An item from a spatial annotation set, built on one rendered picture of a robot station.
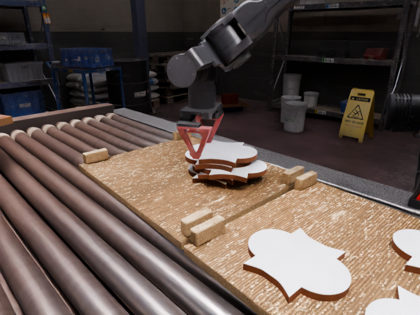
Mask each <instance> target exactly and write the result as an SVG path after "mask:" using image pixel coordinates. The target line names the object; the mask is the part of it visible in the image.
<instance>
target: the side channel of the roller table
mask: <svg viewBox="0 0 420 315"><path fill-rule="evenodd" d="M107 113H114V109H113V105H112V104H108V103H102V104H94V105H90V106H82V107H75V108H70V109H63V110H58V111H51V112H43V113H39V114H31V115H27V116H19V117H12V120H13V123H12V124H7V125H4V126H0V133H5V134H8V135H9V136H10V134H11V132H12V131H14V130H21V131H24V132H25V133H26V131H27V129H28V128H30V127H35V128H39V129H41V128H42V126H43V125H45V124H51V125H53V126H55V125H56V124H57V123H58V122H65V123H69V122H70V120H72V119H78V120H80V121H81V120H82V119H83V118H85V117H88V118H94V116H96V115H103V116H105V115H106V114H107Z"/></svg>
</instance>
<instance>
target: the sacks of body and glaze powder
mask: <svg viewBox="0 0 420 315"><path fill-rule="evenodd" d="M155 76H157V73H155V72H153V71H149V80H150V86H151V103H152V108H156V107H159V106H160V105H159V98H157V97H158V96H160V94H158V93H156V92H154V91H155V90H156V89H158V88H159V86H157V85H156V84H157V83H158V82H159V81H158V80H157V79H156V78H154V77H155ZM66 79H68V80H70V81H69V82H68V83H67V84H66V86H67V87H69V88H73V90H71V91H70V92H69V94H70V95H72V96H73V97H72V98H71V99H70V100H69V101H70V102H71V108H75V107H78V106H83V105H86V101H85V96H84V88H83V80H82V75H81V74H78V73H74V74H69V75H68V76H67V77H66ZM92 81H93V86H94V95H95V100H96V103H98V104H102V103H108V102H109V97H108V87H107V83H106V72H105V71H104V72H94V73H92ZM86 82H87V91H88V96H89V103H90V104H92V103H93V100H92V95H91V87H90V81H89V73H87V74H86Z"/></svg>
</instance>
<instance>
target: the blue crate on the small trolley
mask: <svg viewBox="0 0 420 315"><path fill-rule="evenodd" d="M60 51H61V52H60V53H61V58H62V62H61V63H62V66H64V67H65V68H84V69H97V68H106V67H112V66H114V61H113V54H112V48H100V47H74V48H61V49H60Z"/></svg>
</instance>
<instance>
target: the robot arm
mask: <svg viewBox="0 0 420 315"><path fill-rule="evenodd" d="M297 1H298V0H247V1H244V2H242V3H241V4H240V5H239V6H238V7H237V8H236V9H235V10H234V11H233V12H230V13H228V14H227V15H226V16H225V17H222V18H221V19H219V20H218V21H216V22H215V23H214V24H213V25H212V26H211V27H210V28H209V29H208V30H207V31H206V32H205V33H204V34H203V35H202V36H201V37H200V39H201V41H202V42H200V43H199V44H198V46H196V47H192V48H191V49H189V50H188V51H187V52H186V53H184V54H177V55H175V56H173V57H172V58H171V59H170V60H169V61H168V63H167V68H166V72H167V76H168V79H169V80H170V82H171V83H172V84H173V85H175V86H176V87H179V88H186V87H188V105H187V106H186V107H184V108H183V109H181V110H180V113H179V121H178V122H177V123H176V124H177V131H178V132H179V134H180V136H181V137H182V139H183V141H184V142H185V144H186V146H187V148H188V150H189V152H190V154H191V156H192V158H193V159H199V158H200V157H201V154H202V152H203V149H204V147H205V145H206V143H211V141H212V140H213V137H214V135H215V133H216V131H217V128H218V126H219V124H220V122H221V119H222V118H223V116H224V110H223V105H222V103H221V102H216V67H217V66H220V67H221V68H222V69H223V70H224V72H227V71H230V70H231V69H232V68H233V69H236V68H239V67H240V66H241V65H242V64H244V63H245V62H246V61H247V60H248V59H249V58H250V57H251V54H250V52H249V50H251V49H252V48H253V47H254V46H255V45H256V44H257V41H258V40H259V39H261V38H262V37H263V36H264V35H265V34H266V33H267V32H268V30H269V29H270V27H271V26H272V25H273V24H274V23H275V22H276V20H277V19H278V18H279V17H280V16H281V15H282V14H283V13H284V12H285V11H287V10H288V9H289V8H290V7H291V6H292V5H293V4H294V3H296V2H297ZM238 23H239V24H240V25H241V27H242V28H243V29H244V31H245V32H246V34H247V37H246V35H245V34H244V33H243V31H242V30H241V28H240V27H239V26H238ZM193 119H195V120H196V122H192V120H193ZM202 119H214V120H215V121H216V122H215V123H214V126H213V128H212V126H204V125H203V120H202ZM187 133H199V134H200V135H201V136H202V139H201V142H200V145H199V147H198V150H197V152H195V150H194V148H193V145H192V144H191V141H190V138H189V136H188V134H187Z"/></svg>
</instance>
